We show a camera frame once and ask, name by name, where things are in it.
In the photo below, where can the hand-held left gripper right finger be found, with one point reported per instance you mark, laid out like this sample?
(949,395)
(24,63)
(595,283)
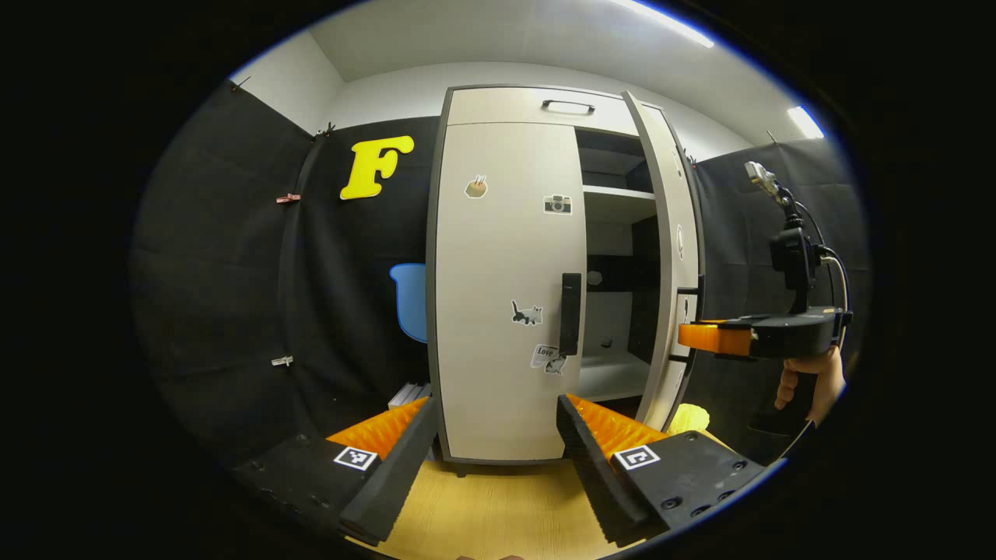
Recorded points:
(599,482)

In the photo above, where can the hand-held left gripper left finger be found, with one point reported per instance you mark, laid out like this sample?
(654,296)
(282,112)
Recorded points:
(401,467)

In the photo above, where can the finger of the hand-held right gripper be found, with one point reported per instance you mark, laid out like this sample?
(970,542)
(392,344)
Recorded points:
(712,338)

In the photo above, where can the cabinet door with headphone sticker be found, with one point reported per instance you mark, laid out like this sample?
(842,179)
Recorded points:
(673,202)

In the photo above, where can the beige double-door shoe cabinet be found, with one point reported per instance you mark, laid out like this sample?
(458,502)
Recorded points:
(615,163)

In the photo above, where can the cabinet door with camera sticker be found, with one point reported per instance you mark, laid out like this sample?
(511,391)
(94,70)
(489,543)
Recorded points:
(498,257)

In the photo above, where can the white cabinet bottom board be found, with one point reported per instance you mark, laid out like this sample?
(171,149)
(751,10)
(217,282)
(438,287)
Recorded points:
(611,377)

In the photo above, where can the white cabinet shelf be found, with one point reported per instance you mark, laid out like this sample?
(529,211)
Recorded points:
(618,204)

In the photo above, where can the yellow green object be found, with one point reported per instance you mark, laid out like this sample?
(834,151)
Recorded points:
(689,420)

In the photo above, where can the silver clip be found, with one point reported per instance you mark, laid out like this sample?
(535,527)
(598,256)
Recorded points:
(282,361)

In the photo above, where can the black backdrop cloth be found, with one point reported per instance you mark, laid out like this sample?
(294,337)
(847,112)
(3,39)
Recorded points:
(218,272)

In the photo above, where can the pink clip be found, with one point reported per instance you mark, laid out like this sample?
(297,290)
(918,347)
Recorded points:
(288,198)

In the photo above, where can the black clip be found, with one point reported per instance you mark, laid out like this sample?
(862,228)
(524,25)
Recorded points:
(325,130)

